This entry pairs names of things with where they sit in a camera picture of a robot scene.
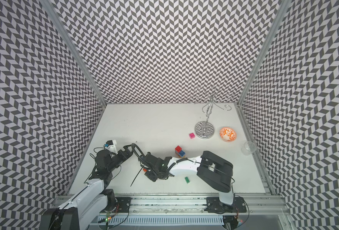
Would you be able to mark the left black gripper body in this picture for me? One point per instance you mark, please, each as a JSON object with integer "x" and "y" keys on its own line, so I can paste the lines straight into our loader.
{"x": 117, "y": 159}

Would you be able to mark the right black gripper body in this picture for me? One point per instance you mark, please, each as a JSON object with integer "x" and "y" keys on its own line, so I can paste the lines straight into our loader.
{"x": 152, "y": 175}

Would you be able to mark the small red lego brick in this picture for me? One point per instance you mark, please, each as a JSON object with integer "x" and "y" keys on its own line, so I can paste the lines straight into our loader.
{"x": 178, "y": 149}

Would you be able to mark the light blue lego plate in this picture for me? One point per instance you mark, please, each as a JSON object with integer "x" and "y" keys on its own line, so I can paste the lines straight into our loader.
{"x": 181, "y": 154}

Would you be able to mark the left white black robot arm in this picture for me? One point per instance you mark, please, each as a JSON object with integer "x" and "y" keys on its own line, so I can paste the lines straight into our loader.
{"x": 82, "y": 208}

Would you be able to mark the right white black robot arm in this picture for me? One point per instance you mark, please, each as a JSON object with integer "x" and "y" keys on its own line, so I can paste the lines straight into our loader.
{"x": 211, "y": 168}

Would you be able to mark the silver metal jewelry stand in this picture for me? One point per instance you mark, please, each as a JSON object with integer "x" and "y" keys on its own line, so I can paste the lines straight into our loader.
{"x": 212, "y": 97}

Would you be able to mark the orange patterned small plate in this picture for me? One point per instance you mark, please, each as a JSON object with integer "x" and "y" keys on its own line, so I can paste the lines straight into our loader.
{"x": 227, "y": 134}

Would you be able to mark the clear glass cup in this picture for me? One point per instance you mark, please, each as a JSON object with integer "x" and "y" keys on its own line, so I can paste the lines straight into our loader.
{"x": 248, "y": 148}

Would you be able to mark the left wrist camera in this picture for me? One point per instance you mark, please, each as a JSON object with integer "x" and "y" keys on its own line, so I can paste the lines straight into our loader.
{"x": 111, "y": 146}

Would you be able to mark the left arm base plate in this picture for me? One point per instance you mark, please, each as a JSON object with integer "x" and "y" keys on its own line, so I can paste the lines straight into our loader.
{"x": 120, "y": 204}

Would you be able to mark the white ribbed cable duct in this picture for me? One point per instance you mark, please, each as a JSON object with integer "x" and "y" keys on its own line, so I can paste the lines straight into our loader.
{"x": 171, "y": 220}

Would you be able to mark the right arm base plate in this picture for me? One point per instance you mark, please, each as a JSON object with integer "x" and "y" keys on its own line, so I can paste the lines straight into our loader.
{"x": 215, "y": 206}

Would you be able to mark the aluminium front rail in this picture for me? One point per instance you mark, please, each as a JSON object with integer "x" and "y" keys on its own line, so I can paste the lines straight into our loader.
{"x": 195, "y": 204}

